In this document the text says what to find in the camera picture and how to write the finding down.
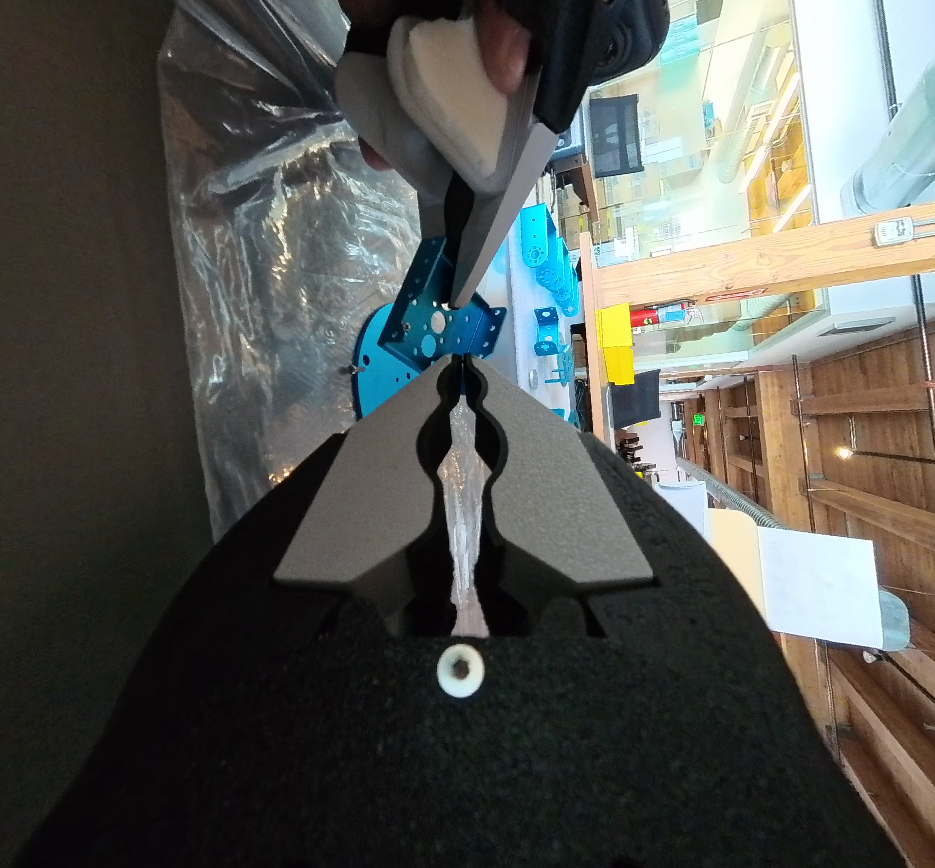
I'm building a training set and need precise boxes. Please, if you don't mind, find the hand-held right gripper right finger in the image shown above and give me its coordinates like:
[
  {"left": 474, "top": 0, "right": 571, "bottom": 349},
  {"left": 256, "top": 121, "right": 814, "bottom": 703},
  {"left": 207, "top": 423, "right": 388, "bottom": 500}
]
[{"left": 471, "top": 360, "right": 656, "bottom": 633}]

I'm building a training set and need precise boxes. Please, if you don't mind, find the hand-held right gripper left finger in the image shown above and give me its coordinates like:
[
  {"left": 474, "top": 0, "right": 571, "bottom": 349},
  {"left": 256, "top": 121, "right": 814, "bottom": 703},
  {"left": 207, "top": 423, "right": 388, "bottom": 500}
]
[{"left": 274, "top": 364, "right": 457, "bottom": 629}]

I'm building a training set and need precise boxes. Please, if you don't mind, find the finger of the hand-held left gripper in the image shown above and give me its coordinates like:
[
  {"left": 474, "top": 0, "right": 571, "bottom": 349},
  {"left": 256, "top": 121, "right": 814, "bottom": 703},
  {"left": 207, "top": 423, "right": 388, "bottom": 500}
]
[{"left": 440, "top": 123, "right": 558, "bottom": 305}]

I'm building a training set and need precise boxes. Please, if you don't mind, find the blue U-shaped metal bracket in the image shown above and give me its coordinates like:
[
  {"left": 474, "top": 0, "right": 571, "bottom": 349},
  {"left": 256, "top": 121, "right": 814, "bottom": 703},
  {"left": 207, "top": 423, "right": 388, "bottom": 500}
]
[{"left": 380, "top": 236, "right": 508, "bottom": 372}]

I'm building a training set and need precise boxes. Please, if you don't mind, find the blue round metal plate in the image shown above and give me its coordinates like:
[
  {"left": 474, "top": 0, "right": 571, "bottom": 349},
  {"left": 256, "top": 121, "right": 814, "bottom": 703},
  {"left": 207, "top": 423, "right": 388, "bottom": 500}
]
[{"left": 353, "top": 291, "right": 498, "bottom": 422}]

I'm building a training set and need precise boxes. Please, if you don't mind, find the grey desk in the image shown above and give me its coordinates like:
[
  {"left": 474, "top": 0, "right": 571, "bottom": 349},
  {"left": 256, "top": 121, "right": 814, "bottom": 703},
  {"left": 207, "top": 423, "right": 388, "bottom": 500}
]
[{"left": 0, "top": 0, "right": 585, "bottom": 737}]

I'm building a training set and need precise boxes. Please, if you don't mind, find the person's left hand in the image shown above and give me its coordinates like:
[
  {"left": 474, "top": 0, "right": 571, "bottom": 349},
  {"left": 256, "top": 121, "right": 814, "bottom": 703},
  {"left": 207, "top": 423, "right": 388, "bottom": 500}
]
[{"left": 283, "top": 0, "right": 558, "bottom": 94}]

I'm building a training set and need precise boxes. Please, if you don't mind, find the white foam tray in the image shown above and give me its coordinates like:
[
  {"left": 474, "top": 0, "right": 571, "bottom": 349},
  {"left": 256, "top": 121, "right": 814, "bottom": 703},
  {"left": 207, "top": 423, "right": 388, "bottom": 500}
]
[{"left": 507, "top": 254, "right": 585, "bottom": 438}]

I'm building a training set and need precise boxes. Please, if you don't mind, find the black cloth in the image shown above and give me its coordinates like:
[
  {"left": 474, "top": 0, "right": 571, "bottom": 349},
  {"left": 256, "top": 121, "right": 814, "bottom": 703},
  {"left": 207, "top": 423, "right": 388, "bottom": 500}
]
[{"left": 610, "top": 370, "right": 663, "bottom": 429}]

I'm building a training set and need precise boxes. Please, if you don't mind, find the black mesh bin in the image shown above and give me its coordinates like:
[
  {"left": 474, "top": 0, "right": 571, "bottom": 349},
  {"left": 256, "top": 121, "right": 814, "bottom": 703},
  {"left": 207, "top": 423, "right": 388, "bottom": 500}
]
[{"left": 588, "top": 95, "right": 645, "bottom": 180}]

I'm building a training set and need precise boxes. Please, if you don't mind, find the cream sheet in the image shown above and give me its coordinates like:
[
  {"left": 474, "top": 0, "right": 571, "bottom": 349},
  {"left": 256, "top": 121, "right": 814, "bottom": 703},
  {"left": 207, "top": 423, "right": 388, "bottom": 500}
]
[{"left": 705, "top": 509, "right": 768, "bottom": 617}]

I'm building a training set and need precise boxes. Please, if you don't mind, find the yellow bin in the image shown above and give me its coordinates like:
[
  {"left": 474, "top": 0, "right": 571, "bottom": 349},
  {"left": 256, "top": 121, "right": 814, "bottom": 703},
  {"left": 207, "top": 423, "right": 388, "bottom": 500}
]
[{"left": 594, "top": 302, "right": 638, "bottom": 384}]

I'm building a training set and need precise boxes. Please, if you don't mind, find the red fire extinguisher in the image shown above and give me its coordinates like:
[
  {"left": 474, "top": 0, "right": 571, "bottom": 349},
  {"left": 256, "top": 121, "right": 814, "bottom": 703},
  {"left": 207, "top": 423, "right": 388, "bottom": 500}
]
[{"left": 630, "top": 302, "right": 702, "bottom": 330}]

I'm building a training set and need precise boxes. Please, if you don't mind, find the light wooden beam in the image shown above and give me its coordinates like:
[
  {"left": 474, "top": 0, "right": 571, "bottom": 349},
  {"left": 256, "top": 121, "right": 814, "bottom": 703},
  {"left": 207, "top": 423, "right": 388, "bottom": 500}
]
[{"left": 580, "top": 221, "right": 935, "bottom": 314}]

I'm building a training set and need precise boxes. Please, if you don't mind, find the clear plastic bag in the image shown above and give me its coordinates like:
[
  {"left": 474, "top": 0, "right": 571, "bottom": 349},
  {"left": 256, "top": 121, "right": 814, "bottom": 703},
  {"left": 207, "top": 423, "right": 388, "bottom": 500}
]
[{"left": 139, "top": 0, "right": 512, "bottom": 635}]

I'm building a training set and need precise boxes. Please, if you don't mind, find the white square board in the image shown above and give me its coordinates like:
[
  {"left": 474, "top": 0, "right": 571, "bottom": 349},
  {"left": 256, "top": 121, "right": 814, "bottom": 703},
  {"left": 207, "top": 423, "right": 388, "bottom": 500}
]
[{"left": 756, "top": 526, "right": 879, "bottom": 650}]

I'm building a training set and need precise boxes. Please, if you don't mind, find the metal air duct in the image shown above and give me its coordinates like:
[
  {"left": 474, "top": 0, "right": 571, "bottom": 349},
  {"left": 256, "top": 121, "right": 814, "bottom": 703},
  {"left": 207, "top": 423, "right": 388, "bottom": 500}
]
[{"left": 840, "top": 64, "right": 935, "bottom": 222}]

